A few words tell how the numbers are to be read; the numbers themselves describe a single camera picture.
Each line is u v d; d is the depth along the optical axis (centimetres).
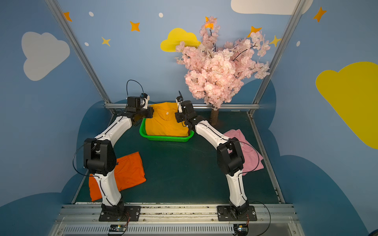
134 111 75
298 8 70
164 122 98
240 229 73
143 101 79
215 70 66
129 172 87
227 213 74
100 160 52
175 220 73
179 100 80
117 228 72
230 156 54
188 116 73
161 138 98
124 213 72
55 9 69
